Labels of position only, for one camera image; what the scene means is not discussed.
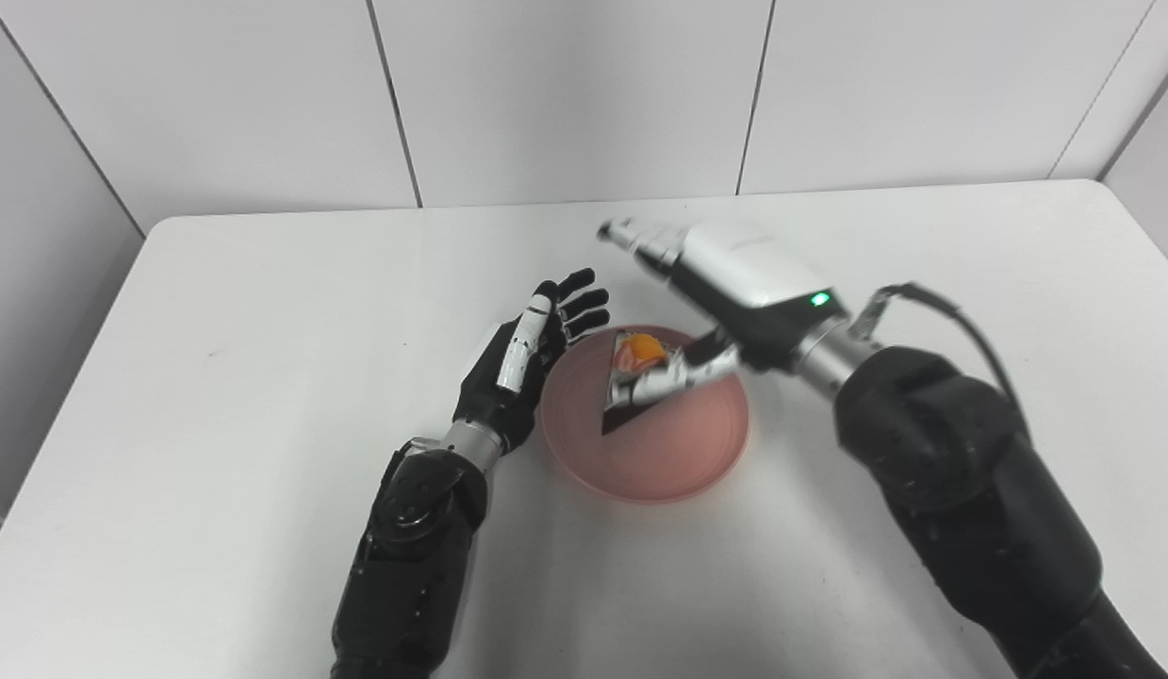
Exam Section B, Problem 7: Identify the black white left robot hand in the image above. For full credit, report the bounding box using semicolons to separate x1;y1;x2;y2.
452;269;611;458

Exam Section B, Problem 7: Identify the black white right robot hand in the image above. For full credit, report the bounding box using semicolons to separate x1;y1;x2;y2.
598;218;844;408

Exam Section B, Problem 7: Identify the black snack packet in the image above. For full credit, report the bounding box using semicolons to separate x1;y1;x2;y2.
600;330;683;437

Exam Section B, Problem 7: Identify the pink round plate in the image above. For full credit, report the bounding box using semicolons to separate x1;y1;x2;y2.
540;325;750;504

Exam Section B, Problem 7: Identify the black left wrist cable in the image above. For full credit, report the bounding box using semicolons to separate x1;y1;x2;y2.
384;436;443;472

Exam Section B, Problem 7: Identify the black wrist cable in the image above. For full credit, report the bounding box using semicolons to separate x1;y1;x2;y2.
384;436;443;472
852;281;1032;444

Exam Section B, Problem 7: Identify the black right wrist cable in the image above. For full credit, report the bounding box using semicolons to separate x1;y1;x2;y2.
852;281;1032;444

